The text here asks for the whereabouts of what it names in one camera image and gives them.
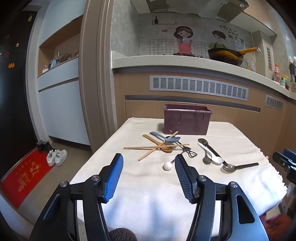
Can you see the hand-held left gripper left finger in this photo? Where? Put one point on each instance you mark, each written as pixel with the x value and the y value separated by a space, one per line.
pixel 114 176

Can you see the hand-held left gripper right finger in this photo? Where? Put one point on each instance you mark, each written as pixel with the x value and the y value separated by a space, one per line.
pixel 182 178

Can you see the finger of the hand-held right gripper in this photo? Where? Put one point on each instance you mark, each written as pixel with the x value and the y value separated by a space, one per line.
pixel 278 158
pixel 290 153

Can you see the grey-blue plastic spoon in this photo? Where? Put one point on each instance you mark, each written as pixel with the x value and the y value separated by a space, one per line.
pixel 173 139

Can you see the purple plastic utensil box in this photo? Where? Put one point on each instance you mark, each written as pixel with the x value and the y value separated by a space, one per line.
pixel 185 122

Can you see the all-steel spoon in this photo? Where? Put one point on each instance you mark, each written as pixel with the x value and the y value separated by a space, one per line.
pixel 207 160

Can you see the wooden spoon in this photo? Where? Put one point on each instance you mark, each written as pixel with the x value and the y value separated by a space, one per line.
pixel 167 150

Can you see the white table cloth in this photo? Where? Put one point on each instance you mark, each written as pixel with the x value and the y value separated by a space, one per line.
pixel 143 204

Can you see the small grey vent grille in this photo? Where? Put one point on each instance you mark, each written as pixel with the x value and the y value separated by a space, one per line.
pixel 274 102

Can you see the red patterned knit clothing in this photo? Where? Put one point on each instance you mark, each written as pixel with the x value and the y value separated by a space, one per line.
pixel 278 228

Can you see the white sneaker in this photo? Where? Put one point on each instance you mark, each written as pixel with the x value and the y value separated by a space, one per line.
pixel 61 157
pixel 51 158

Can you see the dark fuzzy object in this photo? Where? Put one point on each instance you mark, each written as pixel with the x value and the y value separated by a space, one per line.
pixel 122 234

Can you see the wooden kitchen cabinet front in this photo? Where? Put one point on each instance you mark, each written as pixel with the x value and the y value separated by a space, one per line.
pixel 138 115

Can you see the yellow-lidded jar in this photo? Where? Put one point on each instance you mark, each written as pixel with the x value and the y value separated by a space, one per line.
pixel 284 81

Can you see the dark shoe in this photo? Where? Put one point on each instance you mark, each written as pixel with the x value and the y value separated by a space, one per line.
pixel 45 146

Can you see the orange snack bottle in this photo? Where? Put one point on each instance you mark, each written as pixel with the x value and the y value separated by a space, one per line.
pixel 276 72

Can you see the white figurine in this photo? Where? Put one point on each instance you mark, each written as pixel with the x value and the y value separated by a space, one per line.
pixel 292 67

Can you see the red doormat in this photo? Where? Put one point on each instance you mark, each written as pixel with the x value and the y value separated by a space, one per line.
pixel 23 178

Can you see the large grey vent grille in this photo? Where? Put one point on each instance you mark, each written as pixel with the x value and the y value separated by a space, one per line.
pixel 198 88

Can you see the speckled kitchen countertop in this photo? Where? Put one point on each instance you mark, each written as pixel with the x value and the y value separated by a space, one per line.
pixel 161 61

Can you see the black refrigerator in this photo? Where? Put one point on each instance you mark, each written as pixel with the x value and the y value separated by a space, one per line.
pixel 13 104

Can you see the light blue packet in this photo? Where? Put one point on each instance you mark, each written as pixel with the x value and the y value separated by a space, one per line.
pixel 53 63

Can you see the orange fridge magnet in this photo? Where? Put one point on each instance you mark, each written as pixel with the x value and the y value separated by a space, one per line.
pixel 11 65

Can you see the range hood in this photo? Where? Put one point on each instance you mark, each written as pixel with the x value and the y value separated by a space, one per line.
pixel 185 8

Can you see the yellow fridge magnet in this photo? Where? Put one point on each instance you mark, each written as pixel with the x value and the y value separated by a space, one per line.
pixel 29 18

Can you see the narrow wall vent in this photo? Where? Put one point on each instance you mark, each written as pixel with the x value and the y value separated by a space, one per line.
pixel 269 58

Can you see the wooden door frame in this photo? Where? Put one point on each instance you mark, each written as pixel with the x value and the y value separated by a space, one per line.
pixel 92 69

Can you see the cartoon couple wall sticker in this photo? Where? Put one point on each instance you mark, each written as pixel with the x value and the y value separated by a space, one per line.
pixel 183 39

